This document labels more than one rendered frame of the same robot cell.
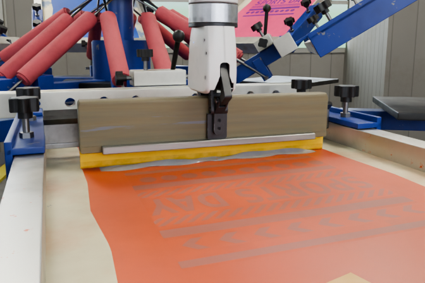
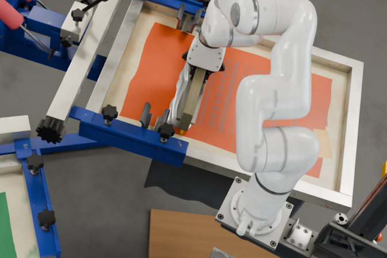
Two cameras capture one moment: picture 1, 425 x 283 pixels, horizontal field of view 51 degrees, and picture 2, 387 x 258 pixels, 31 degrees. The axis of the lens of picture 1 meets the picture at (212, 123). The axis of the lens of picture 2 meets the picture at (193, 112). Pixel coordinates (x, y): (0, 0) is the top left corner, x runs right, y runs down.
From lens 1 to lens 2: 197 cm
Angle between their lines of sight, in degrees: 71
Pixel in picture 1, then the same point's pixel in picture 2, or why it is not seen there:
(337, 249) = (301, 121)
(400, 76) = not seen: outside the picture
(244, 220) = (270, 124)
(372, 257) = (309, 118)
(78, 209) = (232, 156)
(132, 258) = not seen: hidden behind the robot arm
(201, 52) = (215, 57)
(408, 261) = (315, 114)
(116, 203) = (234, 144)
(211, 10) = not seen: hidden behind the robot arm
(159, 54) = not seen: outside the picture
